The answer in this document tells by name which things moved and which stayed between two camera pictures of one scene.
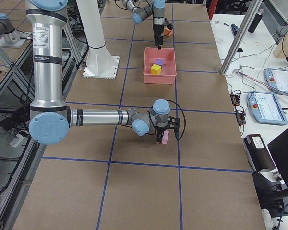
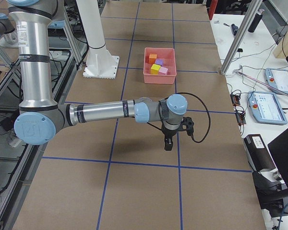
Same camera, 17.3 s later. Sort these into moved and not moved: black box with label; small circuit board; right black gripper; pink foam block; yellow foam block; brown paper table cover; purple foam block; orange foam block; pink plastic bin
Moved: orange foam block; pink foam block; right black gripper
Not moved: pink plastic bin; yellow foam block; purple foam block; black box with label; brown paper table cover; small circuit board
